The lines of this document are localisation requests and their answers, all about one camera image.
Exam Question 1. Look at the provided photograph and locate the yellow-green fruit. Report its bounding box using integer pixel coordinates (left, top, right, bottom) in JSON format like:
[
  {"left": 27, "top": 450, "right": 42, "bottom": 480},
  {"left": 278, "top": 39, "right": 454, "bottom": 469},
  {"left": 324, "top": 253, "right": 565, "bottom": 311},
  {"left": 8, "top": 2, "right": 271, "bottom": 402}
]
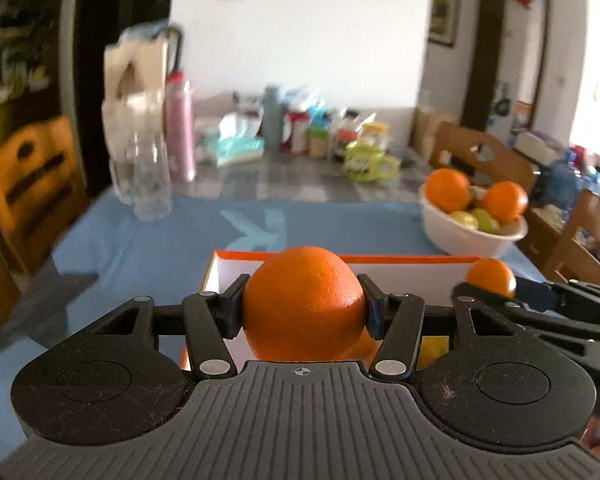
[
  {"left": 449, "top": 210, "right": 481, "bottom": 231},
  {"left": 470, "top": 207, "right": 501, "bottom": 233},
  {"left": 417, "top": 336, "right": 451, "bottom": 370}
]

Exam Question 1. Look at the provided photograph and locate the white bowl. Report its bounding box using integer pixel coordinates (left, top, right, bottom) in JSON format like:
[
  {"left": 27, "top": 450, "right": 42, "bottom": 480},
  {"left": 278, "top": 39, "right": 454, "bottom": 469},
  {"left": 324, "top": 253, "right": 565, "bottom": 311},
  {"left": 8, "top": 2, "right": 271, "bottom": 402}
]
[{"left": 420, "top": 182, "right": 529, "bottom": 258}]

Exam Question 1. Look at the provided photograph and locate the small beige jar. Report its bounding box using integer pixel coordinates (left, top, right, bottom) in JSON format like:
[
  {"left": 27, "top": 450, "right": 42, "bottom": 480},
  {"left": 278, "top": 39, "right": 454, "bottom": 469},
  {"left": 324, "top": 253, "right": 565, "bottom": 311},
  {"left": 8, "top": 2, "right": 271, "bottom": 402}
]
[{"left": 307, "top": 127, "right": 331, "bottom": 158}]

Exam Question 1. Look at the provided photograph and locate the dark wooden door frame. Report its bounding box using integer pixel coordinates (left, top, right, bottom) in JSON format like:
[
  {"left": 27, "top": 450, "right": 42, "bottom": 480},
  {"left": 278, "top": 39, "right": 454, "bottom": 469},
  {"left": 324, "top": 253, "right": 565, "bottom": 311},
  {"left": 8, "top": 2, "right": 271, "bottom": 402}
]
[{"left": 460, "top": 0, "right": 551, "bottom": 131}]

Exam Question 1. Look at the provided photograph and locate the grey bottle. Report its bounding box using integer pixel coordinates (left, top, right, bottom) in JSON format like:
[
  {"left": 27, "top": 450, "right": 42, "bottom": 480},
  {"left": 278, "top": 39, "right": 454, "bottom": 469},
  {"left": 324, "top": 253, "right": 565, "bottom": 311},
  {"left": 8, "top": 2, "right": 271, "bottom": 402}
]
[{"left": 262, "top": 85, "right": 286, "bottom": 152}]

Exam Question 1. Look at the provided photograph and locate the white tote bag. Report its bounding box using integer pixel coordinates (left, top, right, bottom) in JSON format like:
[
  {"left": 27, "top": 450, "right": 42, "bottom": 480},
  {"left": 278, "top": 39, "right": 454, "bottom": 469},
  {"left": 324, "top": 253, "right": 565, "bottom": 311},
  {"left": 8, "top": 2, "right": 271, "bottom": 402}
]
[{"left": 102, "top": 22, "right": 185, "bottom": 161}]

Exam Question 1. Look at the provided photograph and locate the clear glass mug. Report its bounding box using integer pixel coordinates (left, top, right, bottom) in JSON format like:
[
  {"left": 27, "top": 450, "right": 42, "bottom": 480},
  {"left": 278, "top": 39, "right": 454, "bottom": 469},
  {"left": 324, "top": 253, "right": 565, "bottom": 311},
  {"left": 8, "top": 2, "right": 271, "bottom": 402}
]
[{"left": 109, "top": 132, "right": 173, "bottom": 221}]

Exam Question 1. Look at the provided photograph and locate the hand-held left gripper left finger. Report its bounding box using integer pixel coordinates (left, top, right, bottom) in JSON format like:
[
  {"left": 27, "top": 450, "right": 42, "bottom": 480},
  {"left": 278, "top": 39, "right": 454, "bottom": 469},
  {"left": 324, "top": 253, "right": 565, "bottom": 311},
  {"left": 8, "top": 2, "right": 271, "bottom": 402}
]
[{"left": 87, "top": 274, "right": 253, "bottom": 380}]

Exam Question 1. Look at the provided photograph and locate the red and white pouch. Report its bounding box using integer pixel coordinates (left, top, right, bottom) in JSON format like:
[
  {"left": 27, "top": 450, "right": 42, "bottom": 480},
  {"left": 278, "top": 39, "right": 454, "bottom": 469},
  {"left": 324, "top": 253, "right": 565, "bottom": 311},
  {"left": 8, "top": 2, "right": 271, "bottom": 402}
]
[{"left": 285, "top": 107, "right": 311, "bottom": 155}]

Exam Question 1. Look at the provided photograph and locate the framed wall picture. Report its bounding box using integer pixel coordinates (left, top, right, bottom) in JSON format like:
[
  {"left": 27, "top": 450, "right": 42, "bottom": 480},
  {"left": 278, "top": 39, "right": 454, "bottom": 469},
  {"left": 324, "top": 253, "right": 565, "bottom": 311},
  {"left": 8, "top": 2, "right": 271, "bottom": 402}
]
[{"left": 427, "top": 0, "right": 462, "bottom": 49}]

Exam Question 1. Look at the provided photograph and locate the dark wooden cabinet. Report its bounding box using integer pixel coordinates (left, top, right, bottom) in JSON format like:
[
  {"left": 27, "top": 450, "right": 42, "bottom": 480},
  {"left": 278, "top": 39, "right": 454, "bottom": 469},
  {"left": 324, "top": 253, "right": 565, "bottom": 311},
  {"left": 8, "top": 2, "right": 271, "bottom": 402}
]
[{"left": 0, "top": 0, "right": 76, "bottom": 161}]

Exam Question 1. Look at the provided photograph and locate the blue printed tablecloth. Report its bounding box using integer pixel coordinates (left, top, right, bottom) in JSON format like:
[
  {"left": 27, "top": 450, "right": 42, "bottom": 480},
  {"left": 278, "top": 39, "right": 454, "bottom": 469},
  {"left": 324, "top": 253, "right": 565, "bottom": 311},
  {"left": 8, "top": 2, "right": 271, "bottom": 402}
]
[{"left": 0, "top": 195, "right": 546, "bottom": 461}]

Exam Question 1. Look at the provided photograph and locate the pink thermos bottle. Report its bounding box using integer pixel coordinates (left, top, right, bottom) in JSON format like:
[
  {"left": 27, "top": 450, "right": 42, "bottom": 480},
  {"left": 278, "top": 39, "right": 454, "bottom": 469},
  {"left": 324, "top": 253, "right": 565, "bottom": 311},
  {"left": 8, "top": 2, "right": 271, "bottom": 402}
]
[{"left": 164, "top": 72, "right": 197, "bottom": 183}]

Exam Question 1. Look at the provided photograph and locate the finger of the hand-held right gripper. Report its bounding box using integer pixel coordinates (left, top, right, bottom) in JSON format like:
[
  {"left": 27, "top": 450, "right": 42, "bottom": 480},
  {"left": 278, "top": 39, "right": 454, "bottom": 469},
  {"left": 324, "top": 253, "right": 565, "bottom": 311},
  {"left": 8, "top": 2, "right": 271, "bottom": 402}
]
[
  {"left": 452, "top": 282, "right": 600, "bottom": 339},
  {"left": 516, "top": 280, "right": 600, "bottom": 313}
]

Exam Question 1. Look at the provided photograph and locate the blue water jug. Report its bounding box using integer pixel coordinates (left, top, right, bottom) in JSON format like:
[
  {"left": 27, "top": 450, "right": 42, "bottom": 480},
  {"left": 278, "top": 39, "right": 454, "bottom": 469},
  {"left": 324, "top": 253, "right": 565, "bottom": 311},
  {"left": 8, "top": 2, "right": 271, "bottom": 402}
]
[{"left": 547, "top": 160, "right": 586, "bottom": 206}]

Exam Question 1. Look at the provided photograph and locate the orange cardboard box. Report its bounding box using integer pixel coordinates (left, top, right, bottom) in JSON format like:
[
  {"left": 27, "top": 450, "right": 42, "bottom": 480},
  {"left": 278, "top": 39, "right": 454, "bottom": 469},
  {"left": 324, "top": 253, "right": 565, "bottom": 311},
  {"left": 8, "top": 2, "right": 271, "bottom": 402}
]
[{"left": 180, "top": 249, "right": 482, "bottom": 376}]

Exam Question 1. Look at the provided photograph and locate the green panda mug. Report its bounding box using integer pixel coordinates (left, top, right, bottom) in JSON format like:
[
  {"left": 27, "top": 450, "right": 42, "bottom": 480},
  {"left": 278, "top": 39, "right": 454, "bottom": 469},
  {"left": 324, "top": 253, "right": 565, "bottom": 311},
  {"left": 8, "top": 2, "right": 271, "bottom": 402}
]
[{"left": 343, "top": 140, "right": 400, "bottom": 182}]

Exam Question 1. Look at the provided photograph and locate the green tissue pack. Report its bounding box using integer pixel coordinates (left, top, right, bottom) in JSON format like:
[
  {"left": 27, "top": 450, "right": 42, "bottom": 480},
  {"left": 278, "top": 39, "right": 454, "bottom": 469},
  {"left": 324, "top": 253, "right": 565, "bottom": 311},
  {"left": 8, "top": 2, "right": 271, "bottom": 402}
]
[{"left": 197, "top": 112, "right": 266, "bottom": 167}]

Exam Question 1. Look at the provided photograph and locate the brown paper bag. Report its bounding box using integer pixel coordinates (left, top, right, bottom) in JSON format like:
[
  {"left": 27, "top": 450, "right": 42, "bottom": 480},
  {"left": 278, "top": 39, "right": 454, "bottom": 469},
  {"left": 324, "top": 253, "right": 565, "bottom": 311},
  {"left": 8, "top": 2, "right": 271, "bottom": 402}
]
[{"left": 411, "top": 105, "right": 453, "bottom": 156}]

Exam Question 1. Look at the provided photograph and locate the small orange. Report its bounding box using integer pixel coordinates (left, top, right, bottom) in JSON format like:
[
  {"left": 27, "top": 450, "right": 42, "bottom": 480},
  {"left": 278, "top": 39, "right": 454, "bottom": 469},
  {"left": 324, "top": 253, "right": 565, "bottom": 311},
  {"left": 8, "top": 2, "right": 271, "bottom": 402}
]
[{"left": 466, "top": 258, "right": 517, "bottom": 298}]

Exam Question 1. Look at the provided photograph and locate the large orange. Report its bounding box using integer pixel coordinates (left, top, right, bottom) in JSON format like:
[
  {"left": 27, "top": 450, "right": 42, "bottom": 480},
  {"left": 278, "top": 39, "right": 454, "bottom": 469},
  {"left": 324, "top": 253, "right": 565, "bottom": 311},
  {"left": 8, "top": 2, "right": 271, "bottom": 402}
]
[{"left": 242, "top": 246, "right": 367, "bottom": 361}]

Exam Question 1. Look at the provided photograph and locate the dark bottle with white label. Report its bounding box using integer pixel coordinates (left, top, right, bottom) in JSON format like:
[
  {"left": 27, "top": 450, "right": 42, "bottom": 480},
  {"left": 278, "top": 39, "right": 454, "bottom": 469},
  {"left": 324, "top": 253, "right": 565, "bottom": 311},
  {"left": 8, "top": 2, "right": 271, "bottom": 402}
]
[{"left": 332, "top": 110, "right": 361, "bottom": 161}]

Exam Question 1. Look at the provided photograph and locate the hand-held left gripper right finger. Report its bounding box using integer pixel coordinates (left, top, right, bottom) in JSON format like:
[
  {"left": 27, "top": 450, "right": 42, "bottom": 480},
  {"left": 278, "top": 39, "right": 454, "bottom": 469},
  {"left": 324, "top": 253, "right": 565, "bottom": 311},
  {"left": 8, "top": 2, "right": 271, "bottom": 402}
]
[{"left": 355, "top": 274, "right": 523, "bottom": 383}]

